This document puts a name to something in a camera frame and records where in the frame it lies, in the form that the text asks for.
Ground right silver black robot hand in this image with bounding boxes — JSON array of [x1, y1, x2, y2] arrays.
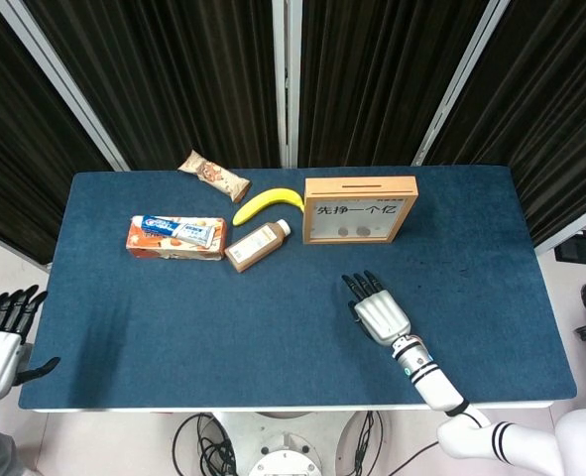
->
[[341, 270, 412, 345]]

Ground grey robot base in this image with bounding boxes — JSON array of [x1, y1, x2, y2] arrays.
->
[[212, 411, 353, 476]]

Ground brown drink bottle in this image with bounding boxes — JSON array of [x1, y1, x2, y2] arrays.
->
[[224, 218, 293, 274]]

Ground blue table cloth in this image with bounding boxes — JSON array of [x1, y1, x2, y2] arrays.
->
[[18, 166, 578, 412]]

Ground yellow banana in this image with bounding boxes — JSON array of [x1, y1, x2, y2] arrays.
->
[[231, 187, 307, 227]]

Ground orange snack box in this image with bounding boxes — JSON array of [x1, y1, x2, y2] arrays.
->
[[125, 215, 228, 262]]

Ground black keyboard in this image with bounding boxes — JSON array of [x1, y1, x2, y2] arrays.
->
[[553, 228, 586, 268]]

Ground dark curtain panel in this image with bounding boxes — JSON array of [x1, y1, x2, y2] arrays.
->
[[423, 0, 586, 248], [22, 0, 282, 171], [0, 0, 121, 267], [296, 0, 491, 169]]

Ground beige snack bar wrapper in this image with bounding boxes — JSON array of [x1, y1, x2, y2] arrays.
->
[[177, 150, 252, 203]]

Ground white blue toothpaste tube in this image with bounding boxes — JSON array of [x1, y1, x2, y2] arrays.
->
[[132, 214, 217, 249]]

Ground wooden coin box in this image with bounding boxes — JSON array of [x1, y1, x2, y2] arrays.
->
[[301, 176, 419, 246]]

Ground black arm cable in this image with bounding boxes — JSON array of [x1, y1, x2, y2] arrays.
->
[[385, 439, 442, 476]]

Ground white partition frame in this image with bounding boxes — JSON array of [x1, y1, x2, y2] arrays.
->
[[271, 0, 301, 169], [534, 197, 586, 257], [410, 0, 512, 168], [0, 0, 131, 173]]

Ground black cable bundle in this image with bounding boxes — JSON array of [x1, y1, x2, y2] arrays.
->
[[172, 412, 239, 476]]

